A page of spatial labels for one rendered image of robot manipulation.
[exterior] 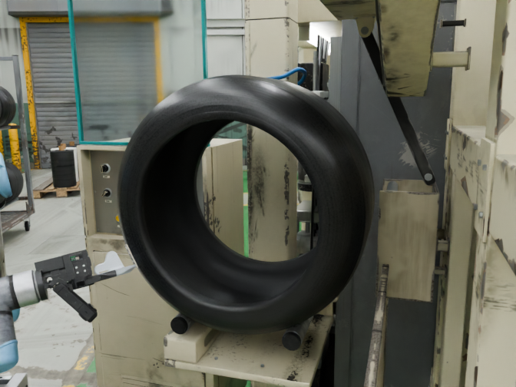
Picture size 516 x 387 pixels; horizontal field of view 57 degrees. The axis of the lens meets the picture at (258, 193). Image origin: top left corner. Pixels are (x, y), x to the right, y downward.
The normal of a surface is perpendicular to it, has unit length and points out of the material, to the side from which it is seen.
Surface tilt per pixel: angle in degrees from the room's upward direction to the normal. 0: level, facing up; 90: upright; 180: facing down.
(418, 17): 162
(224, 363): 0
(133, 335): 90
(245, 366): 0
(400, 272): 90
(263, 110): 80
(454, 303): 90
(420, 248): 90
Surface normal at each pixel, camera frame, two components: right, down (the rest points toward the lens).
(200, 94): -0.34, -0.59
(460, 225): -0.29, 0.19
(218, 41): 0.04, 0.19
